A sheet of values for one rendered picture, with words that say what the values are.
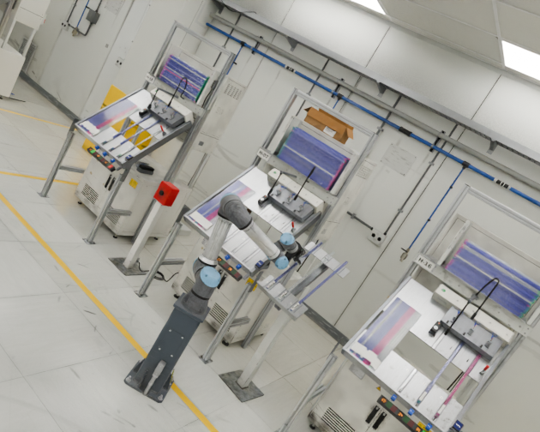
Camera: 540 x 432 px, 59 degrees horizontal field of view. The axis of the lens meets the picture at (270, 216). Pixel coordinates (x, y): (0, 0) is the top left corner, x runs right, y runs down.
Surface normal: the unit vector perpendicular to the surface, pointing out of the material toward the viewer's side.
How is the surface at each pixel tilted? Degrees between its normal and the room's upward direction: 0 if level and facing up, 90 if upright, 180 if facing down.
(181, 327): 90
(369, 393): 90
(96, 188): 90
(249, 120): 90
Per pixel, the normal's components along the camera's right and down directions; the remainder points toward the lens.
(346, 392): -0.48, -0.07
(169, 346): -0.10, 0.18
